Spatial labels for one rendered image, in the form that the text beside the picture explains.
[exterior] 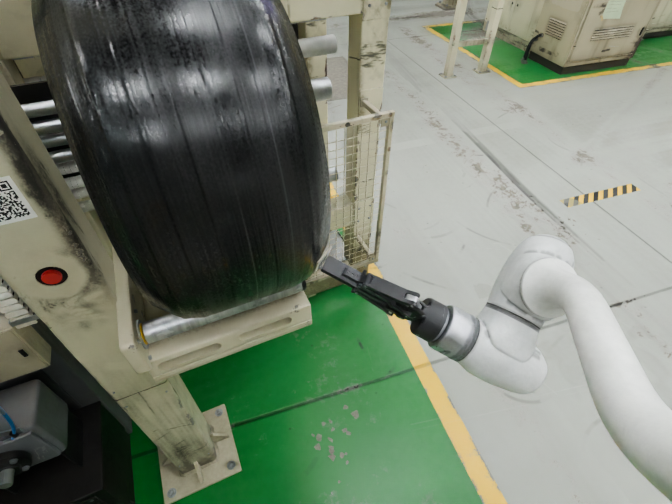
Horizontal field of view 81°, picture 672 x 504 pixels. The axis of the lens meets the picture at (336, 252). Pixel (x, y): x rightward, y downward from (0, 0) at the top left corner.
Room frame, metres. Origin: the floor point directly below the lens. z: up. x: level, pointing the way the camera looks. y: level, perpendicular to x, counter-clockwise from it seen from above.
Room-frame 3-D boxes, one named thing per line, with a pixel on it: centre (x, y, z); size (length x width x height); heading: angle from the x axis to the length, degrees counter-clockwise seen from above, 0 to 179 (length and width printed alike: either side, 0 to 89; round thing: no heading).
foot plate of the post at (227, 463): (0.51, 0.52, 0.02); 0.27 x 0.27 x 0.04; 24
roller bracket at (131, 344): (0.56, 0.46, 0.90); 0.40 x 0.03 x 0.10; 24
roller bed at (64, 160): (0.89, 0.65, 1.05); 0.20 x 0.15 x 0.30; 114
